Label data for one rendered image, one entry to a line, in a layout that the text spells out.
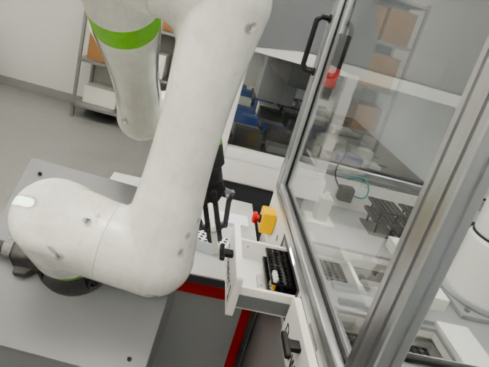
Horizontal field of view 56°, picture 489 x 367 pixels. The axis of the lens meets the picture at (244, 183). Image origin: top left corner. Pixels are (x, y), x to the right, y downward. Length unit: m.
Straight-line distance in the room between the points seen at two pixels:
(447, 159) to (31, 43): 5.42
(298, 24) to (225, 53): 1.25
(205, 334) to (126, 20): 1.04
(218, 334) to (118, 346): 0.63
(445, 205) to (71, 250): 0.52
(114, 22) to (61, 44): 4.95
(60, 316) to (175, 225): 0.35
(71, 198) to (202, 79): 0.28
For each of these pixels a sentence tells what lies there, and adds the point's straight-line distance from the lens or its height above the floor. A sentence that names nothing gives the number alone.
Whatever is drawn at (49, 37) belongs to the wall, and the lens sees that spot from 5.73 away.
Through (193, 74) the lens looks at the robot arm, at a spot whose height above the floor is 1.39.
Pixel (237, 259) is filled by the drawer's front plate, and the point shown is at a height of 0.93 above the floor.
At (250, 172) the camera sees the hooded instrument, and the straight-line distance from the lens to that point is 1.98.
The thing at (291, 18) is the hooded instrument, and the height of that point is 1.50.
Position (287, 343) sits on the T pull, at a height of 0.91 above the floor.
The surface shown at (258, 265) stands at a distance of 1.35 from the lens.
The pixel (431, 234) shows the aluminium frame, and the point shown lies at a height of 1.29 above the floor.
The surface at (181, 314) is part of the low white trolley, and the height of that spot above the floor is 0.60.
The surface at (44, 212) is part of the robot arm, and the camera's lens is 0.75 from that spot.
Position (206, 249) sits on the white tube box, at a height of 0.77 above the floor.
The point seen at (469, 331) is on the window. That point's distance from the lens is 0.76.
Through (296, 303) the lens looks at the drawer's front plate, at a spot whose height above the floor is 0.93.
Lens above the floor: 1.49
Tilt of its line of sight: 20 degrees down
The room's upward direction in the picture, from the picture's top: 16 degrees clockwise
